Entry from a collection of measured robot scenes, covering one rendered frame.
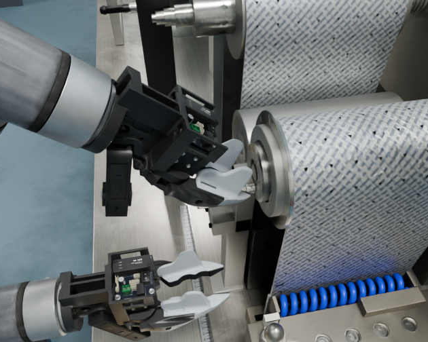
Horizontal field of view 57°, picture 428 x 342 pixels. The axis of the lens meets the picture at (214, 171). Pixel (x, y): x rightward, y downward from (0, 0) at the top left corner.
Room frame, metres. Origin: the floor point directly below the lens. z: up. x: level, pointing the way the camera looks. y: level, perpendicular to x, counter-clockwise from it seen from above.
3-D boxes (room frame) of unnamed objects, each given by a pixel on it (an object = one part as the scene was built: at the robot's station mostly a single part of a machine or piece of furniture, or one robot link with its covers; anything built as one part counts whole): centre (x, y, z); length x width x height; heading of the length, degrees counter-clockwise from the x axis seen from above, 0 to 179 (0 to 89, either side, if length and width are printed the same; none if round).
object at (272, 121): (0.33, -0.07, 1.25); 0.15 x 0.01 x 0.15; 11
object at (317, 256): (0.30, -0.20, 1.12); 0.23 x 0.01 x 0.18; 101
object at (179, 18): (0.56, 0.06, 1.34); 0.06 x 0.03 x 0.03; 101
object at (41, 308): (0.22, 0.21, 1.11); 0.08 x 0.05 x 0.08; 11
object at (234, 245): (0.36, -0.02, 1.05); 0.06 x 0.05 x 0.31; 101
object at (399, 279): (0.27, -0.20, 1.03); 0.21 x 0.04 x 0.03; 101
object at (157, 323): (0.22, 0.07, 1.09); 0.09 x 0.05 x 0.02; 92
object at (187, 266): (0.28, 0.03, 1.11); 0.09 x 0.03 x 0.06; 110
